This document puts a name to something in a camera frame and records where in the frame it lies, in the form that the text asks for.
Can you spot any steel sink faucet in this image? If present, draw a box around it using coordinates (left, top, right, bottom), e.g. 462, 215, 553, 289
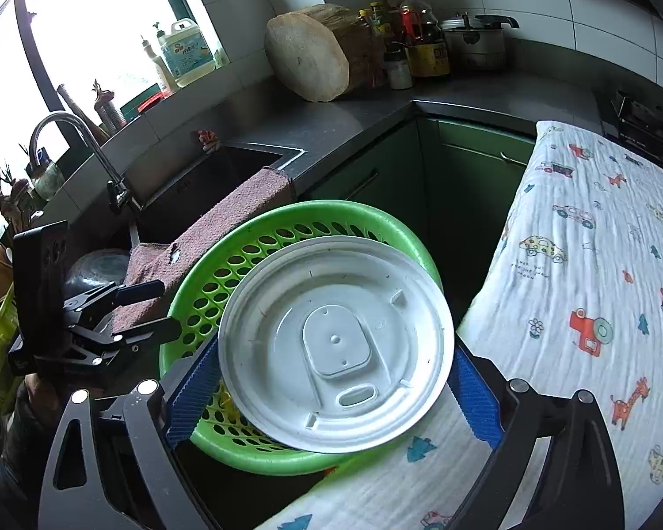
27, 110, 142, 216

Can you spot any white plastic cup lid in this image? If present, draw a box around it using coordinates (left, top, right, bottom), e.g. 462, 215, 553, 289
217, 236, 455, 454

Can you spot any cartoon printed white tablecloth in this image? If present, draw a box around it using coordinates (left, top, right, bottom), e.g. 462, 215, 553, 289
268, 121, 663, 529

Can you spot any pink dish towel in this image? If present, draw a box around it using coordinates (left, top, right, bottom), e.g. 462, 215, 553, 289
112, 167, 296, 331

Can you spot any dark cooking oil bottle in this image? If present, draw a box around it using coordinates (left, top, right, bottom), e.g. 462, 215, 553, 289
400, 0, 450, 78

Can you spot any round wooden chopping block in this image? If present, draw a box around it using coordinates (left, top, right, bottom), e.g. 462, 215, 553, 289
264, 4, 384, 103

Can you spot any black kitchen sink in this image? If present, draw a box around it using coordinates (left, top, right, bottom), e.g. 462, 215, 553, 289
129, 142, 305, 248

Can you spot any steel pressure cooker pot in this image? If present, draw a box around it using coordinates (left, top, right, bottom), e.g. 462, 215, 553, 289
439, 13, 521, 68

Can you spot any dish detergent jug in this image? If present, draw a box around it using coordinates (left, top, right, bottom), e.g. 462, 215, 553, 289
156, 18, 217, 87

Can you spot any small white seasoning jar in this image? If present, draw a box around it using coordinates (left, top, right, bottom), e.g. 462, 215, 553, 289
384, 43, 413, 90

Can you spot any black gas stove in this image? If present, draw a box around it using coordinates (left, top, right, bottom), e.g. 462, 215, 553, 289
595, 91, 663, 168

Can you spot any green perforated plastic basket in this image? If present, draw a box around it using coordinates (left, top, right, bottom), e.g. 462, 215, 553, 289
159, 200, 454, 476

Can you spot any green base cabinet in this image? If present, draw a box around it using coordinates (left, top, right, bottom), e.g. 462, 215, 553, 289
302, 109, 538, 299

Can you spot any person's left hand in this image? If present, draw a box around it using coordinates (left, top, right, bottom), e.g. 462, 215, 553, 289
23, 373, 62, 427

